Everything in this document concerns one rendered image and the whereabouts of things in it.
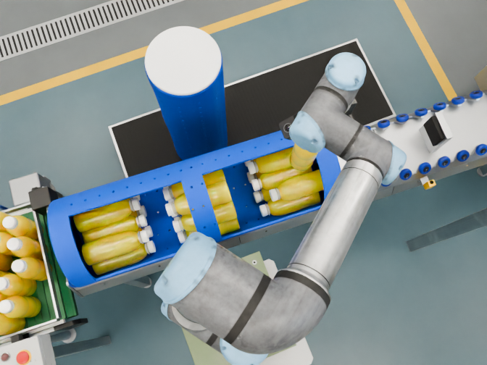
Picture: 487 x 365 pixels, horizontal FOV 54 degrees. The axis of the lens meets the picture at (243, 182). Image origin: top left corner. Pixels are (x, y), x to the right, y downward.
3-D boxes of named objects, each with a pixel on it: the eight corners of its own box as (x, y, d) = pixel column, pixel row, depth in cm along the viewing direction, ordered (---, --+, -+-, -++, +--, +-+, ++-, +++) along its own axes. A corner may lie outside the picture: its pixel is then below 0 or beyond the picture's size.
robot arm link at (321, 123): (340, 157, 88) (369, 111, 90) (288, 124, 89) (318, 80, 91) (330, 168, 96) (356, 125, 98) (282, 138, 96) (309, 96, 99)
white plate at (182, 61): (217, 22, 178) (217, 24, 179) (143, 28, 177) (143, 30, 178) (224, 90, 171) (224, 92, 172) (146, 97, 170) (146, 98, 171)
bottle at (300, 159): (305, 176, 142) (315, 156, 124) (285, 164, 143) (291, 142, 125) (317, 156, 143) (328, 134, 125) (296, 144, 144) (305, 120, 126)
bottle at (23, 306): (20, 298, 165) (-7, 297, 147) (41, 295, 166) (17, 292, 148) (22, 319, 163) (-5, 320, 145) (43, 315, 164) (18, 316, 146)
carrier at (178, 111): (225, 115, 264) (173, 120, 263) (219, 23, 179) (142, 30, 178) (230, 165, 257) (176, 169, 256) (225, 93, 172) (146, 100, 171)
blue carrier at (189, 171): (330, 206, 171) (352, 198, 143) (90, 284, 164) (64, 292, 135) (304, 131, 174) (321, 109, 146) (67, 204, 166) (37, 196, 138)
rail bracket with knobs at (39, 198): (64, 215, 173) (53, 209, 163) (43, 221, 172) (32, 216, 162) (57, 190, 175) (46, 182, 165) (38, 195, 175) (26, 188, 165)
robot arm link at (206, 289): (208, 347, 117) (234, 345, 66) (156, 313, 118) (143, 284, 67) (234, 304, 121) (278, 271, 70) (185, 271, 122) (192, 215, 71)
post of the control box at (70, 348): (111, 343, 247) (29, 363, 150) (103, 345, 247) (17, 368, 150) (109, 335, 248) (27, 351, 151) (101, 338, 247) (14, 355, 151)
